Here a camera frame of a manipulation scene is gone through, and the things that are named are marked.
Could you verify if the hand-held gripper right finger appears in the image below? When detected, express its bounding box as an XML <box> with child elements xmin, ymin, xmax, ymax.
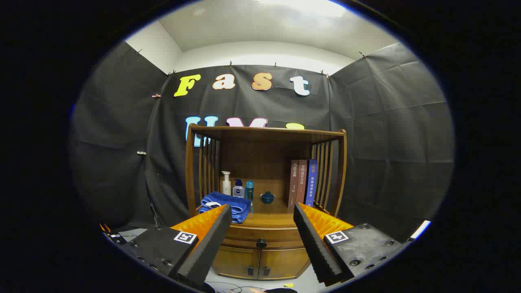
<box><xmin>293</xmin><ymin>203</ymin><xmax>407</xmax><ymax>286</ymax></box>

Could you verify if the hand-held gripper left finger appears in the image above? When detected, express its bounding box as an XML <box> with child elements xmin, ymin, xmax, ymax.
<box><xmin>121</xmin><ymin>204</ymin><xmax>232</xmax><ymax>290</ymax></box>

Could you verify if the wooden drawer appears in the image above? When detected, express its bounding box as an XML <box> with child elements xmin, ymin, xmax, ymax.
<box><xmin>222</xmin><ymin>225</ymin><xmax>305</xmax><ymax>249</ymax></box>

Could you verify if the wooden cabinet door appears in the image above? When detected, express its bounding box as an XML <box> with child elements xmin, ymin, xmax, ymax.
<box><xmin>212</xmin><ymin>246</ymin><xmax>261</xmax><ymax>280</ymax></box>
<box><xmin>258</xmin><ymin>247</ymin><xmax>311</xmax><ymax>280</ymax></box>

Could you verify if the wooden countertop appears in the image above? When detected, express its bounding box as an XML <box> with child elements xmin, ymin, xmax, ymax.
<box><xmin>198</xmin><ymin>195</ymin><xmax>334</xmax><ymax>228</ymax></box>

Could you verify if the wooden cabinet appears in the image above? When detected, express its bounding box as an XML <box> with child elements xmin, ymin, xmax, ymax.
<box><xmin>185</xmin><ymin>124</ymin><xmax>348</xmax><ymax>281</ymax></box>

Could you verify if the blue folded towel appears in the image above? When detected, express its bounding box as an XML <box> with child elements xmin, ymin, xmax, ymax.
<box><xmin>198</xmin><ymin>191</ymin><xmax>252</xmax><ymax>224</ymax></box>

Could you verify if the blue book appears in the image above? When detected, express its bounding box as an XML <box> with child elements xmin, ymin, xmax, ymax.
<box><xmin>305</xmin><ymin>159</ymin><xmax>318</xmax><ymax>207</ymax></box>

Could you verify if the reddish brown book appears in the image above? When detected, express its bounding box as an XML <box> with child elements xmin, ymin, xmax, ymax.
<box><xmin>296</xmin><ymin>160</ymin><xmax>308</xmax><ymax>206</ymax></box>

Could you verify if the dark brown book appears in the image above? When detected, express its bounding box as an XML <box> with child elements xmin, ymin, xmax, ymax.
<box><xmin>288</xmin><ymin>160</ymin><xmax>300</xmax><ymax>209</ymax></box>

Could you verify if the black device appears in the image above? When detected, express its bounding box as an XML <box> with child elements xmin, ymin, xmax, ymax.
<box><xmin>102</xmin><ymin>229</ymin><xmax>127</xmax><ymax>245</ymax></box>

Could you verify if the thin black cable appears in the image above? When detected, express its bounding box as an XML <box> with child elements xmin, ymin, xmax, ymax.
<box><xmin>208</xmin><ymin>281</ymin><xmax>245</xmax><ymax>292</ymax></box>

